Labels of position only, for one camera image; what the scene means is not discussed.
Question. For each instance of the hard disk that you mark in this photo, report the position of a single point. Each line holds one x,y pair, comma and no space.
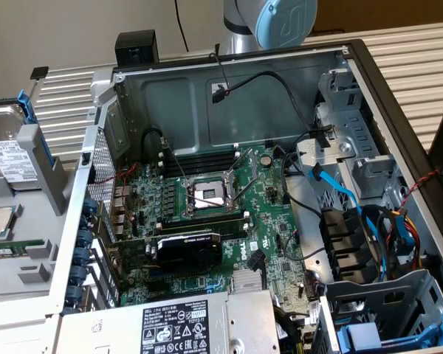
7,121

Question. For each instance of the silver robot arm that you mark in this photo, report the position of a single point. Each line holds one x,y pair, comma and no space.
240,26

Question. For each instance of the empty blue disk carrier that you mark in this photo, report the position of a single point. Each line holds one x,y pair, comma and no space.
362,333

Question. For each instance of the CPU socket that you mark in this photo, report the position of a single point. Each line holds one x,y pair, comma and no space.
208,193

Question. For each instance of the black RAM slot bank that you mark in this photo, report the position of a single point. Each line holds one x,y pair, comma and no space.
199,221
203,162

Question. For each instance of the thin steel locking lever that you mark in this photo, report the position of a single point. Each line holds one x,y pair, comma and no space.
208,201
177,164

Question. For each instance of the steel socket cover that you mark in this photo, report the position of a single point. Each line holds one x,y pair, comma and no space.
254,162

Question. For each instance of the round coin battery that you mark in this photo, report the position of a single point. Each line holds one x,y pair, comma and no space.
267,160

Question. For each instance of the green motherboard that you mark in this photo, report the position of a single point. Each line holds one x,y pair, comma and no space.
266,225

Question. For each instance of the black graphics card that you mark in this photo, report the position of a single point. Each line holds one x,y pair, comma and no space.
192,250

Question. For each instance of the open PC case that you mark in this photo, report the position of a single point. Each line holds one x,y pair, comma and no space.
170,99

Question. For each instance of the silver chipset heatsink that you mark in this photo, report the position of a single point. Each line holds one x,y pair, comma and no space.
246,282

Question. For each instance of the blue slot retainer clip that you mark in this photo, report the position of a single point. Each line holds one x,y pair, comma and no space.
75,296
85,222
84,238
82,257
79,276
90,206

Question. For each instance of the black plastic card retainer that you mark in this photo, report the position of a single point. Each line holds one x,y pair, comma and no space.
343,236

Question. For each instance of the silver power supply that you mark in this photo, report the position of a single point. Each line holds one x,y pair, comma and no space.
177,324

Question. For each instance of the black box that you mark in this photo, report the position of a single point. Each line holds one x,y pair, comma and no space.
136,48

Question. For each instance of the grey parts rack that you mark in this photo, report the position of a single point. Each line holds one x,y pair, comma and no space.
29,228

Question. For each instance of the black plastic end cap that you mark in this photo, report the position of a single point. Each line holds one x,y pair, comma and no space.
39,72

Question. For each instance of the green RAM stick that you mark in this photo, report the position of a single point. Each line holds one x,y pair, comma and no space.
14,246

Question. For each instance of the brown cardboard box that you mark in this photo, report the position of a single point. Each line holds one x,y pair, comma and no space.
373,14

